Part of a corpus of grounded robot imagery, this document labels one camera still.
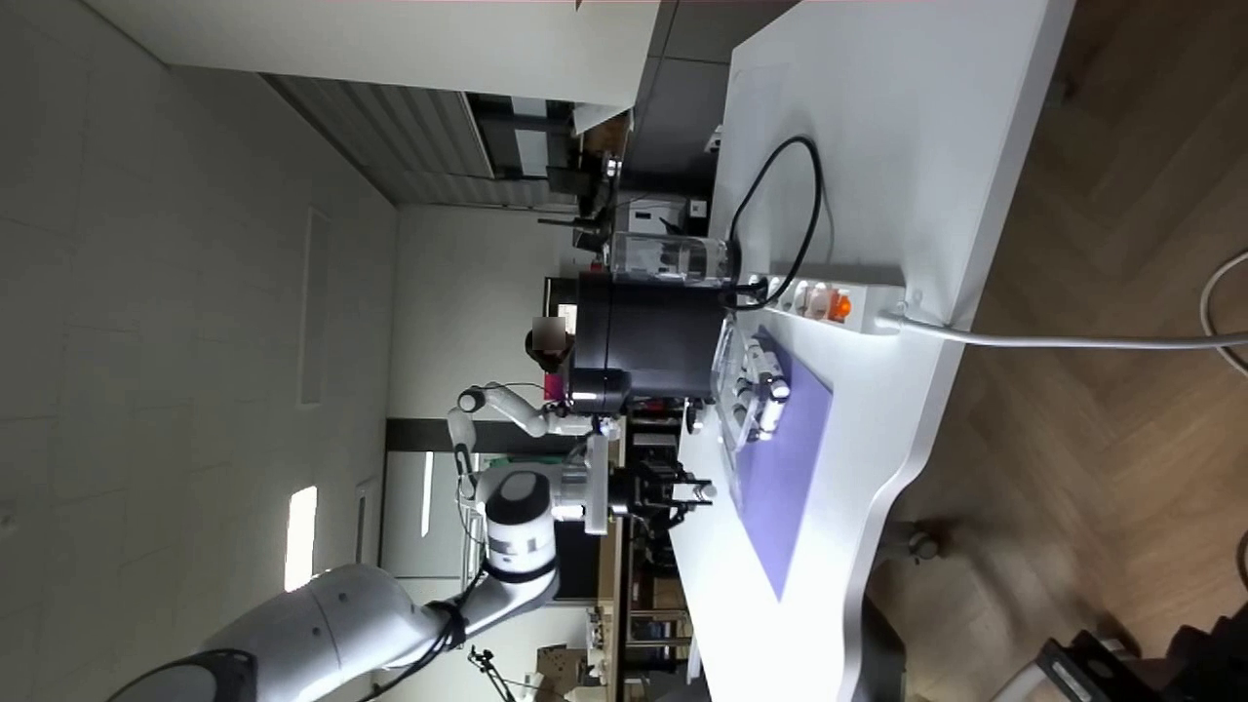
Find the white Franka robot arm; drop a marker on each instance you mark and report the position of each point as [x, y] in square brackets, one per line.
[337, 624]

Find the grey window blinds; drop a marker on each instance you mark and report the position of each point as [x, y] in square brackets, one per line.
[416, 142]

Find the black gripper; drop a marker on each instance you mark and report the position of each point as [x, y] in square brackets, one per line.
[641, 491]

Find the small brown cardboard box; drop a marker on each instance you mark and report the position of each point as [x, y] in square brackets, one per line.
[563, 664]

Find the white power strip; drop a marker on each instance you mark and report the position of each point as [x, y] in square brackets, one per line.
[845, 293]

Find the purple mat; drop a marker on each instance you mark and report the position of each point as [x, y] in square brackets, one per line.
[787, 491]

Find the seated person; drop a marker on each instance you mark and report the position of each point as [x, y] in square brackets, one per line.
[546, 346]

